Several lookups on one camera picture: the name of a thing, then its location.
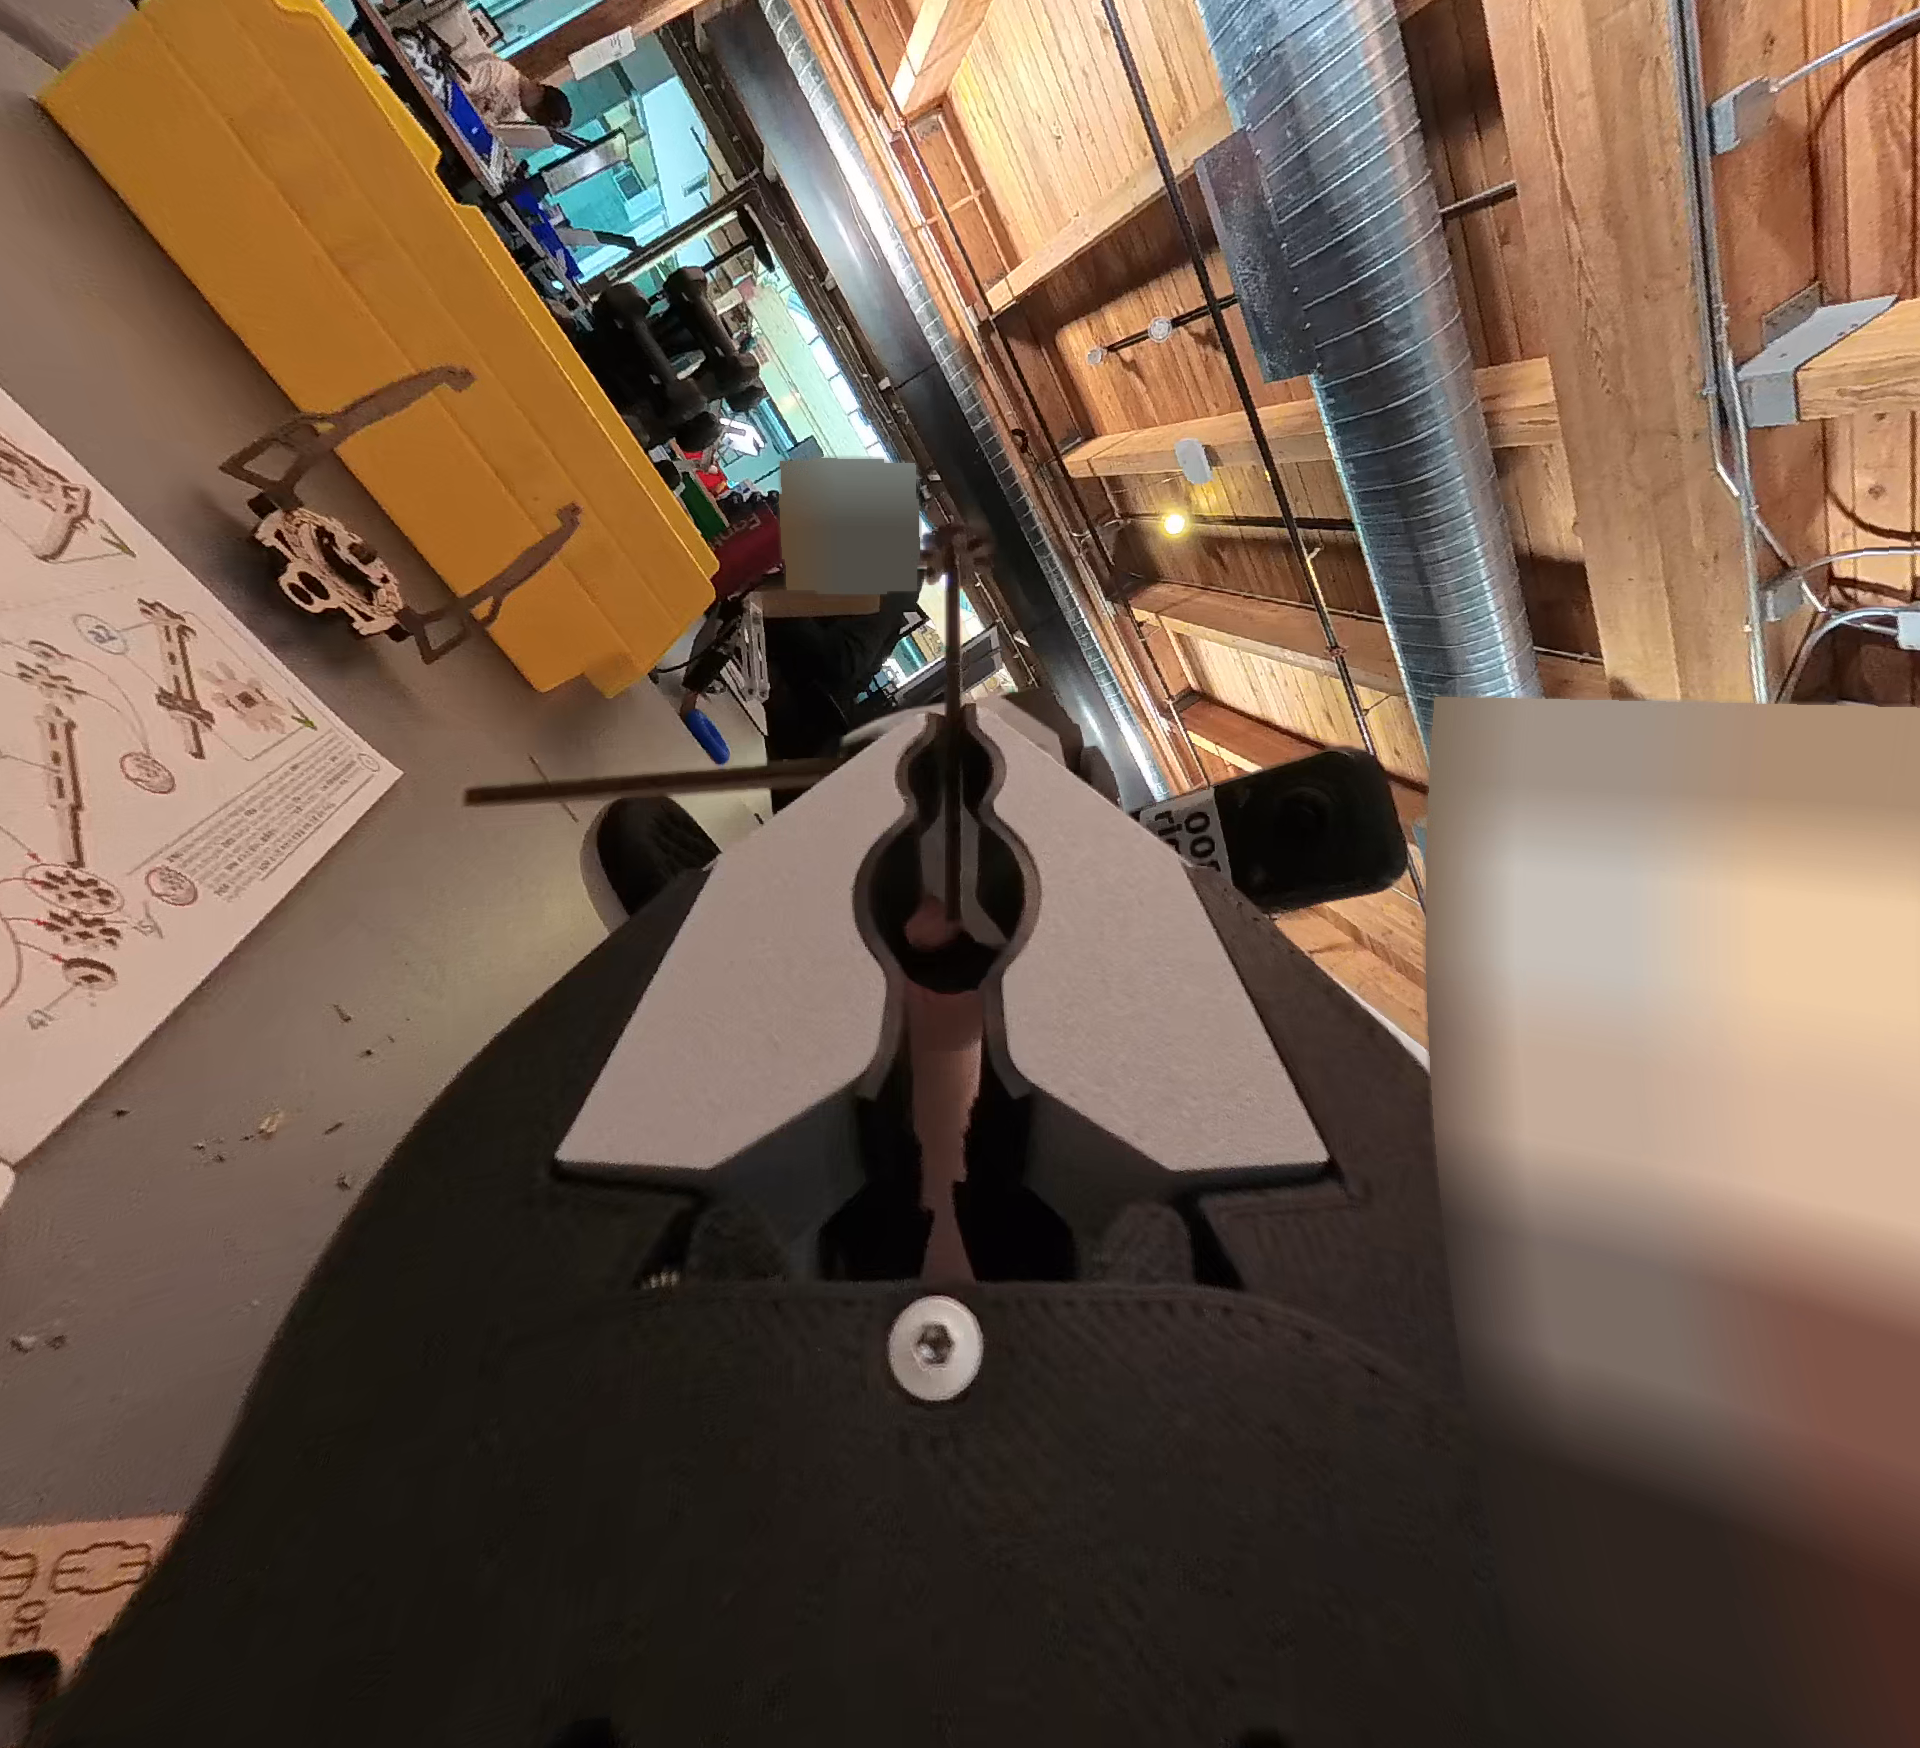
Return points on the grey electrical junction box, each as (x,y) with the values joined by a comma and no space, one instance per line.
(1744,114)

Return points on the laser-cut wooden parts sheet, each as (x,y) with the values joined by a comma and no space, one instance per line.
(90,1568)

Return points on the grey metal beam bracket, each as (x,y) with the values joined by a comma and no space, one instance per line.
(1799,353)

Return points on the paper instruction sheet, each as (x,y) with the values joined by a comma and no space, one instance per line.
(225,788)

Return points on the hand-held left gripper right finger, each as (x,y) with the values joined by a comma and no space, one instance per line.
(1141,1014)

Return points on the black dumbbell rack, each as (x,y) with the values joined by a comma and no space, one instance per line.
(683,340)

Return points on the yellow plastic bin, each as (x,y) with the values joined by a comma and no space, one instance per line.
(301,175)

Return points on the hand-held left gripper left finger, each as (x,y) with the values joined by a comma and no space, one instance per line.
(750,998)

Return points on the large silver ventilation duct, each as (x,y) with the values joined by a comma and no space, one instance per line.
(1319,127)

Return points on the wooden model gear assembly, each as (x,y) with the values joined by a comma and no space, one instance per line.
(322,562)

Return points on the maroon water bottle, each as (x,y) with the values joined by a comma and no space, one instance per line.
(750,571)

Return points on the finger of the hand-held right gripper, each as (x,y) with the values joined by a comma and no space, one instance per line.
(1035,713)

